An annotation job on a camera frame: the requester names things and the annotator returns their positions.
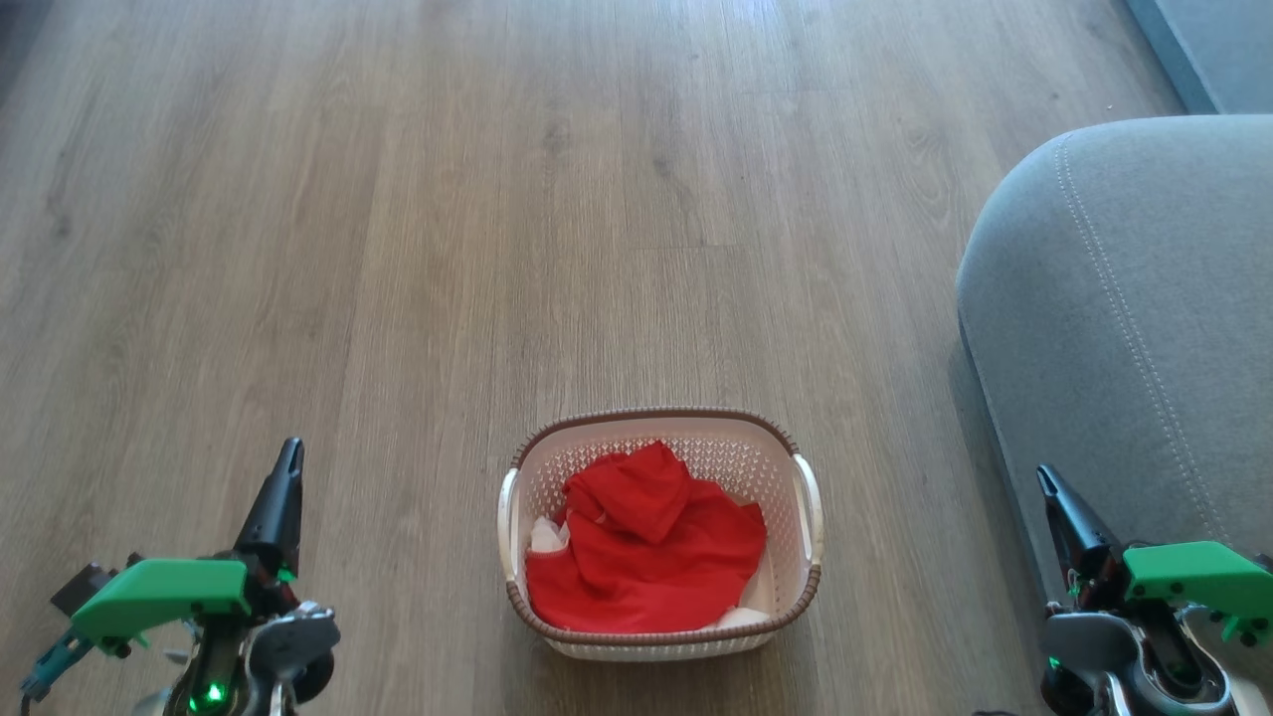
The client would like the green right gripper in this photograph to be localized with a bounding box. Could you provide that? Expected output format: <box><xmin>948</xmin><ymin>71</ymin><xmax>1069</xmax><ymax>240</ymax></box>
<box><xmin>1036</xmin><ymin>464</ymin><xmax>1273</xmax><ymax>647</ymax></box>

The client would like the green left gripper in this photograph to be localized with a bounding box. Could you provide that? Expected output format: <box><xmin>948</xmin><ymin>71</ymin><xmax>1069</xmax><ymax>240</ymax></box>
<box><xmin>70</xmin><ymin>437</ymin><xmax>305</xmax><ymax>654</ymax></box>

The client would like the red cloth garment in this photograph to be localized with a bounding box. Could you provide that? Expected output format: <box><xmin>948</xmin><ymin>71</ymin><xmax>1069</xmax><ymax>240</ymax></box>
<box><xmin>525</xmin><ymin>442</ymin><xmax>768</xmax><ymax>634</ymax></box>

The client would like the grey fabric sofa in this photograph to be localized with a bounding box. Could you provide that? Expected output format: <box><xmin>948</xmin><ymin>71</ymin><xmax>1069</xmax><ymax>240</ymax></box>
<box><xmin>957</xmin><ymin>114</ymin><xmax>1273</xmax><ymax>697</ymax></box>

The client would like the white perforated laundry basket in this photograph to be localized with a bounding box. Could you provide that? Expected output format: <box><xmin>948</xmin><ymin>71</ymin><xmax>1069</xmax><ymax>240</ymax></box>
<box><xmin>497</xmin><ymin>408</ymin><xmax>825</xmax><ymax>662</ymax></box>

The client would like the grey-blue rug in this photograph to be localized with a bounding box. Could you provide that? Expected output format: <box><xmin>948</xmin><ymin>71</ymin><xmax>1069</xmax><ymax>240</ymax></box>
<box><xmin>1126</xmin><ymin>0</ymin><xmax>1273</xmax><ymax>114</ymax></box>

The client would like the teal cable connector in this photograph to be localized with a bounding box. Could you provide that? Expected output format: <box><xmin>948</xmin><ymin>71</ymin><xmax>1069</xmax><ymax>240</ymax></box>
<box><xmin>19</xmin><ymin>628</ymin><xmax>96</xmax><ymax>703</ymax></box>

